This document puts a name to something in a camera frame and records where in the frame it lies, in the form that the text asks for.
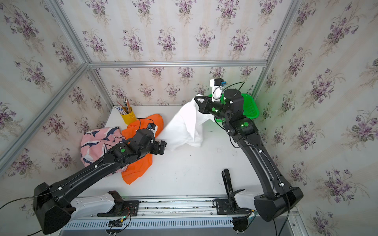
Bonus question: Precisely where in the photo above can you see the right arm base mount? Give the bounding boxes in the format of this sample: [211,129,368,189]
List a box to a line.
[213,169,254,215]

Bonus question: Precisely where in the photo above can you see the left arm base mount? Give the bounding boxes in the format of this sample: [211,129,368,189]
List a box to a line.
[97,190,140,217]

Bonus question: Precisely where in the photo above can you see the yellow pencil cup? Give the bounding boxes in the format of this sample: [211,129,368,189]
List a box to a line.
[121,108,137,125]

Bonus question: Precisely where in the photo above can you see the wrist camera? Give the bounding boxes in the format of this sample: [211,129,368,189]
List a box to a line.
[147,123,158,133]
[210,78,227,93]

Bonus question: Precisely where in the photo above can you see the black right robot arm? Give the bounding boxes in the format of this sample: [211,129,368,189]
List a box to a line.
[194,89,304,222]

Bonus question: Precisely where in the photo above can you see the pink shark print garment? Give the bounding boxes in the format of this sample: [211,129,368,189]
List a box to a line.
[80,127,125,167]

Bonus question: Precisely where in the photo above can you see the white shorts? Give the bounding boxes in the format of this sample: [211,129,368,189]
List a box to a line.
[157,99,214,151]

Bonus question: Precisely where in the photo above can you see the aluminium rail frame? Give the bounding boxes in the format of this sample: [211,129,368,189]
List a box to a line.
[56,197,308,236]

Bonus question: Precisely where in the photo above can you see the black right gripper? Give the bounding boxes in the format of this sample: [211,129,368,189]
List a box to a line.
[194,92,233,124]

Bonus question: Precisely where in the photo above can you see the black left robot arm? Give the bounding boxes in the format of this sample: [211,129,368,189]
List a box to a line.
[33,129,166,234]

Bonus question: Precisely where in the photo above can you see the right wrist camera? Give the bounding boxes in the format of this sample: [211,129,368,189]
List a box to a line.
[210,78,227,93]

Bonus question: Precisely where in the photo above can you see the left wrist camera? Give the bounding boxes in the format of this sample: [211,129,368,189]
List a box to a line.
[147,123,158,133]

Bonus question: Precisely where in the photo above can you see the green plastic basket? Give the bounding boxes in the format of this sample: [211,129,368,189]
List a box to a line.
[208,93,260,123]

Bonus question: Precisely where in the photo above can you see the colored pencils bundle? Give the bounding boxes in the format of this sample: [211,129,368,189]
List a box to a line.
[117,98,132,115]

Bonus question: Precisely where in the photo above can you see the orange cloth garment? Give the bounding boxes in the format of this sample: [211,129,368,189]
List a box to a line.
[121,114,164,185]

